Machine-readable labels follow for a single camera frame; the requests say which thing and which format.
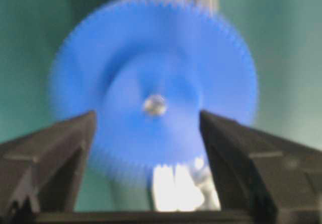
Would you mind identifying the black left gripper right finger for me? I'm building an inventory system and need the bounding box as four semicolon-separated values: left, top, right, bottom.
200;111;321;223

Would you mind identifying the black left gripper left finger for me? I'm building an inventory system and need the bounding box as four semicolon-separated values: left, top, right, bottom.
1;111;96;223

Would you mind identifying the large blue plastic gear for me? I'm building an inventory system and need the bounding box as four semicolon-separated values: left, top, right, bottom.
49;0;258;182

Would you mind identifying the lower steel shaft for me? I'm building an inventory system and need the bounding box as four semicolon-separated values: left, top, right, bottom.
143;95;167;117

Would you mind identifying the clear bracket below lower shaft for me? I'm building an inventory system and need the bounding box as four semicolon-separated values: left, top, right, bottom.
193;158;221;210

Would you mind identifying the aluminium extrusion rail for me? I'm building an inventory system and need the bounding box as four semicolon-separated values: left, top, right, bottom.
149;0;218;211

